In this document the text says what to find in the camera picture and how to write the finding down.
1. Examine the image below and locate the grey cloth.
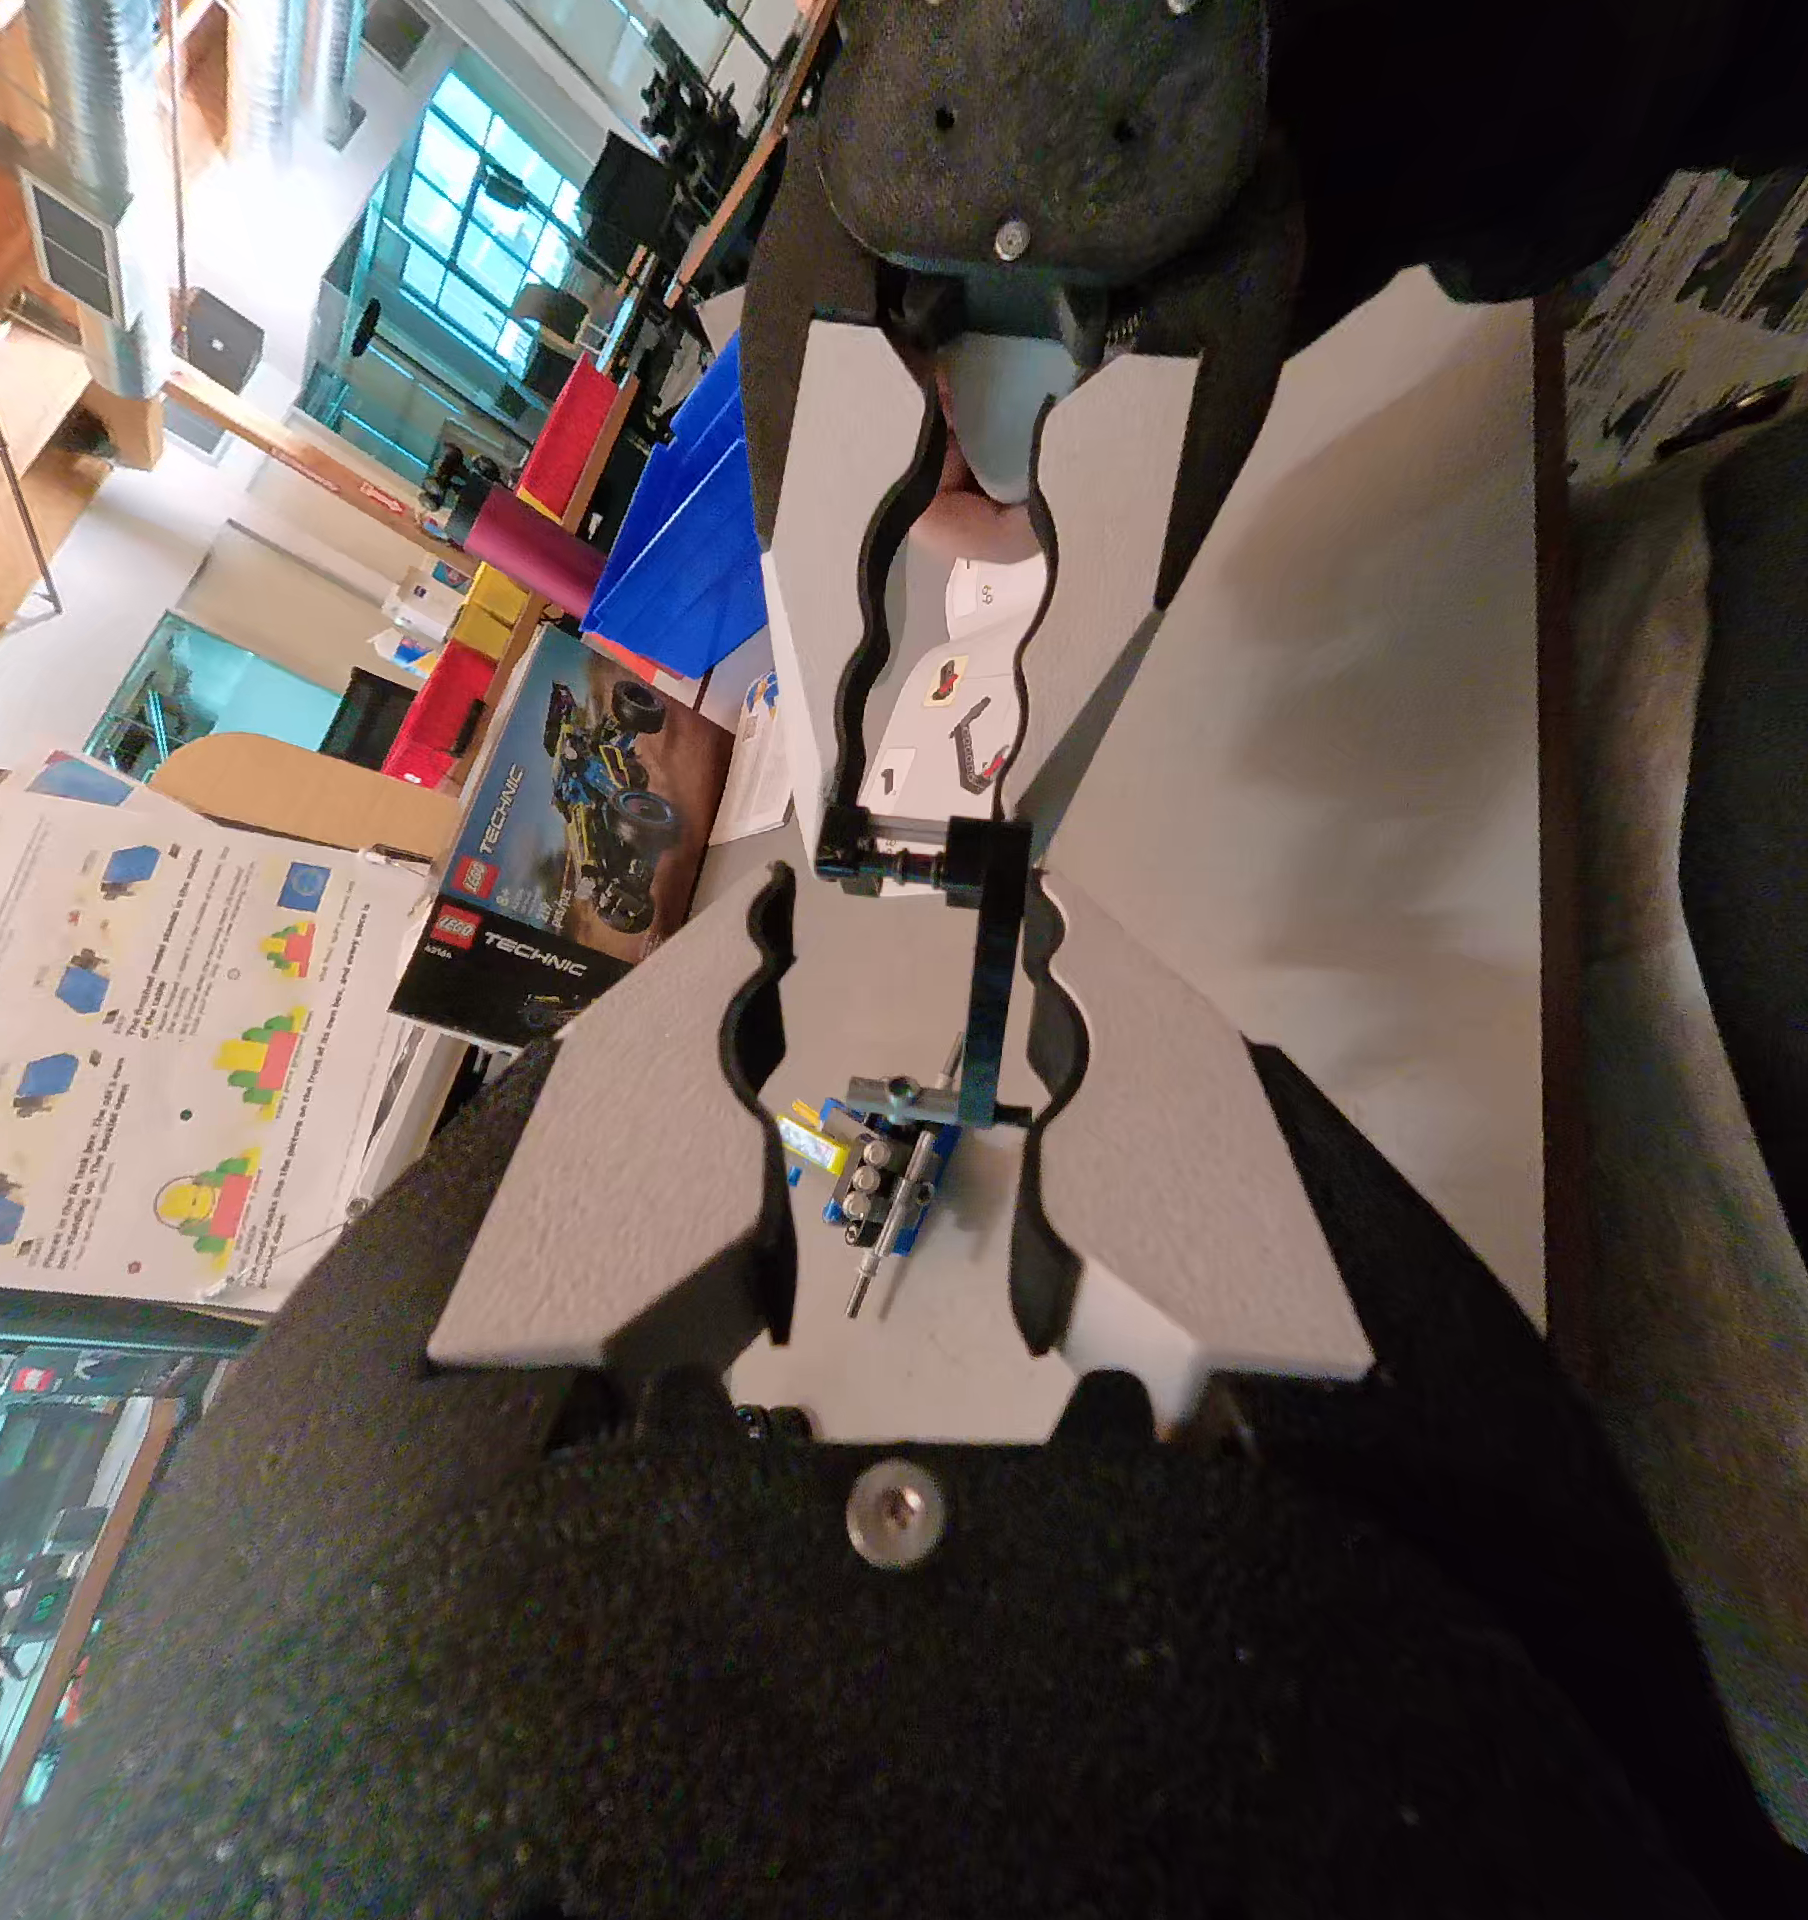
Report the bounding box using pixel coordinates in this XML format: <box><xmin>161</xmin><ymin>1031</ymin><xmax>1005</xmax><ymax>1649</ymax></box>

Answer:
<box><xmin>1555</xmin><ymin>376</ymin><xmax>1808</xmax><ymax>1920</ymax></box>

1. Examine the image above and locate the teal printed toy box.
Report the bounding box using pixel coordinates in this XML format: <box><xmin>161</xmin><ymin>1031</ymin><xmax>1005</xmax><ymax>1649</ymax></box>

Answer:
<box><xmin>0</xmin><ymin>1320</ymin><xmax>232</xmax><ymax>1920</ymax></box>

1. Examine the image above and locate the yellow box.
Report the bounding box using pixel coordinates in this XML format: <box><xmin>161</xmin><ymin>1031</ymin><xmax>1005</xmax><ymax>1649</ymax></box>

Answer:
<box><xmin>451</xmin><ymin>560</ymin><xmax>532</xmax><ymax>649</ymax></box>

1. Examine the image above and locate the stack of blue bins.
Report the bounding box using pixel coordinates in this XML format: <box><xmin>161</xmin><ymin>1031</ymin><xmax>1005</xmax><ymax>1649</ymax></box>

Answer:
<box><xmin>578</xmin><ymin>327</ymin><xmax>774</xmax><ymax>681</ymax></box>

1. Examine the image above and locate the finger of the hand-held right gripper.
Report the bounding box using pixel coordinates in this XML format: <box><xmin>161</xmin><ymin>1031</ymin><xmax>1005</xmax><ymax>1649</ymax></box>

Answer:
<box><xmin>991</xmin><ymin>355</ymin><xmax>1209</xmax><ymax>825</ymax></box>
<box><xmin>760</xmin><ymin>319</ymin><xmax>952</xmax><ymax>868</ymax></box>

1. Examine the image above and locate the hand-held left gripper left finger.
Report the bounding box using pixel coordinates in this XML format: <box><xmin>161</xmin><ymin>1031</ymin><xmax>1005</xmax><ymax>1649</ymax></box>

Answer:
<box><xmin>426</xmin><ymin>862</ymin><xmax>801</xmax><ymax>1376</ymax></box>

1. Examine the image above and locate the person's right hand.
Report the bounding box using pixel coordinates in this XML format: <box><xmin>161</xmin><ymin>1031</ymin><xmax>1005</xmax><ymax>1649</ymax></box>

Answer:
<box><xmin>919</xmin><ymin>483</ymin><xmax>1043</xmax><ymax>560</ymax></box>

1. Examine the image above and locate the black and white instruction booklet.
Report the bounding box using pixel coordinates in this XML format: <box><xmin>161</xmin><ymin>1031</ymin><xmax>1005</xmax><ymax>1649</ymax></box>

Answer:
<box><xmin>1559</xmin><ymin>162</ymin><xmax>1808</xmax><ymax>485</ymax></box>

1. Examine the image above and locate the toy set box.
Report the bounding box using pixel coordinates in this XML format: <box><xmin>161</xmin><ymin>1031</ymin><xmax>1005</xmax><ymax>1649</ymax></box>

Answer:
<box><xmin>390</xmin><ymin>621</ymin><xmax>735</xmax><ymax>1048</ymax></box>

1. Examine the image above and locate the red box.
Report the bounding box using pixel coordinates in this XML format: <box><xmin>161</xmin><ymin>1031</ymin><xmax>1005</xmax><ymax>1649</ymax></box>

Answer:
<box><xmin>519</xmin><ymin>352</ymin><xmax>640</xmax><ymax>522</ymax></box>

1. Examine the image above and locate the black speaker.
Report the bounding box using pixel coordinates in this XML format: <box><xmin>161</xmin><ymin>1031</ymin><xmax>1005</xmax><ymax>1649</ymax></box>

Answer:
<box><xmin>180</xmin><ymin>286</ymin><xmax>265</xmax><ymax>396</ymax></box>

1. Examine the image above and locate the printed instruction sheet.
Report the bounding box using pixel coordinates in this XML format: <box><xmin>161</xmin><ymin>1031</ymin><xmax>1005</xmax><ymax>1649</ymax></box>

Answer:
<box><xmin>0</xmin><ymin>772</ymin><xmax>429</xmax><ymax>1314</ymax></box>

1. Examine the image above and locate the cardboard box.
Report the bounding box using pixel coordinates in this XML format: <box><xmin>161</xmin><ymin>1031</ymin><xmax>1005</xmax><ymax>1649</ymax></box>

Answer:
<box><xmin>145</xmin><ymin>731</ymin><xmax>465</xmax><ymax>862</ymax></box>

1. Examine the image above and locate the maroon cylinder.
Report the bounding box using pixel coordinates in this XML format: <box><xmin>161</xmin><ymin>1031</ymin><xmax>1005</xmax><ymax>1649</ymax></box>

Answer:
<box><xmin>457</xmin><ymin>480</ymin><xmax>608</xmax><ymax>607</ymax></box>

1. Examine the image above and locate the silver air duct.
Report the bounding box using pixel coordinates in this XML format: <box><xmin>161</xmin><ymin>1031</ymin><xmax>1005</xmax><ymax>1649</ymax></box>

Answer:
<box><xmin>22</xmin><ymin>0</ymin><xmax>175</xmax><ymax>396</ymax></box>

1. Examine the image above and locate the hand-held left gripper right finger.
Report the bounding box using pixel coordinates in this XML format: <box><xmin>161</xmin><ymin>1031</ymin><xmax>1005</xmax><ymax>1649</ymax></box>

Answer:
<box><xmin>1008</xmin><ymin>870</ymin><xmax>1378</xmax><ymax>1430</ymax></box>

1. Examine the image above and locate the toy brick model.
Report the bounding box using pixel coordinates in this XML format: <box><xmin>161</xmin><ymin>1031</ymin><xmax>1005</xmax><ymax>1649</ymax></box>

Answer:
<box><xmin>777</xmin><ymin>810</ymin><xmax>1035</xmax><ymax>1324</ymax></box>

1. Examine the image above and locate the red bin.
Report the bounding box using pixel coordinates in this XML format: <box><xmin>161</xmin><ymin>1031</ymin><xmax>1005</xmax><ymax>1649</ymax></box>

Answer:
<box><xmin>383</xmin><ymin>638</ymin><xmax>496</xmax><ymax>786</ymax></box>

